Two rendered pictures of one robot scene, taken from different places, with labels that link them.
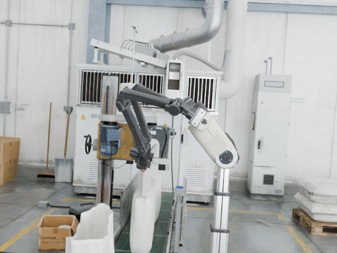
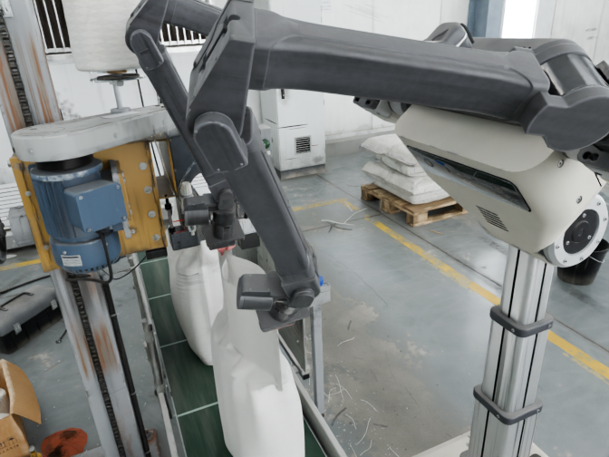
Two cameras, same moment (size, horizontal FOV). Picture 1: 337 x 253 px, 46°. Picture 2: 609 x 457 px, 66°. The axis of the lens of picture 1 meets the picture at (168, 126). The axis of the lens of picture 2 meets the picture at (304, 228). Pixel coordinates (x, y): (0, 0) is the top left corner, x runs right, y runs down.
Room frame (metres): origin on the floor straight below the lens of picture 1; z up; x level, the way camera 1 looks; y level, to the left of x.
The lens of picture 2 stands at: (2.11, 0.45, 1.61)
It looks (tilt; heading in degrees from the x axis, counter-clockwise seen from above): 24 degrees down; 335
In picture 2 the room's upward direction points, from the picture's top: 3 degrees counter-clockwise
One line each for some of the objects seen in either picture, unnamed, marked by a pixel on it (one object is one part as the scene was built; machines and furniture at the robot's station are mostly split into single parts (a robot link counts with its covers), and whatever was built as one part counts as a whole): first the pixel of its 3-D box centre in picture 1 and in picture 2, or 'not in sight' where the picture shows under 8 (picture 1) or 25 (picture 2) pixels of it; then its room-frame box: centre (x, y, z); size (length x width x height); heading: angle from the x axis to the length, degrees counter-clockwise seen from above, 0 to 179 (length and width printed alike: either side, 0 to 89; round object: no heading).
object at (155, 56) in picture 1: (144, 47); not in sight; (6.04, 0.44, 2.38); 1.53 x 0.53 x 0.61; 87
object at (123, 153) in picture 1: (117, 140); (92, 194); (3.52, 0.45, 1.18); 0.34 x 0.25 x 0.31; 87
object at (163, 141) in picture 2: not in sight; (158, 160); (3.50, 0.26, 1.26); 0.22 x 0.05 x 0.16; 177
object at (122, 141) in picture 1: (120, 136); (112, 191); (3.35, 0.40, 1.23); 0.28 x 0.07 x 0.16; 177
